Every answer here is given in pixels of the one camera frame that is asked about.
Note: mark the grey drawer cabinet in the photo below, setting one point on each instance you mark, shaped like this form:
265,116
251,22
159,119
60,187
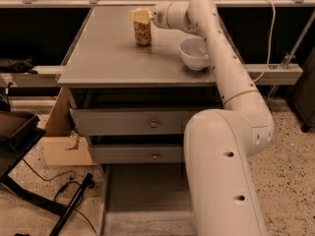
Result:
109,44

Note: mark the orange soda can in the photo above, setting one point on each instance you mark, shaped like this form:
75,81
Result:
142,33

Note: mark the top grey drawer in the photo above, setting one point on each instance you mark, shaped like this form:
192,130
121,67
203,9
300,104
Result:
101,122

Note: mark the bottom grey open drawer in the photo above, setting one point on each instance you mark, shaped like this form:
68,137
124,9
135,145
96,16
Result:
147,200

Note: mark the black bag on rail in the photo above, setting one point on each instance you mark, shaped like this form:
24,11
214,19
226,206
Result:
16,66

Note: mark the middle grey drawer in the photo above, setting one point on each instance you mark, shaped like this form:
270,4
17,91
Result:
136,154

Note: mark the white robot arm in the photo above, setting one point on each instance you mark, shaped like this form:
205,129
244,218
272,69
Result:
217,142

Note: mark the cardboard box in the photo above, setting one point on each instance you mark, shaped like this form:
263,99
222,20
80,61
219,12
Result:
62,144

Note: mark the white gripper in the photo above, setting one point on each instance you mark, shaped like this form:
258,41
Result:
159,16

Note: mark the white bowl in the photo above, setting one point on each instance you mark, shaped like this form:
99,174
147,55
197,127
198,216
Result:
194,54

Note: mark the metal rail beam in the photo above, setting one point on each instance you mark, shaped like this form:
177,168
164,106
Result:
181,76

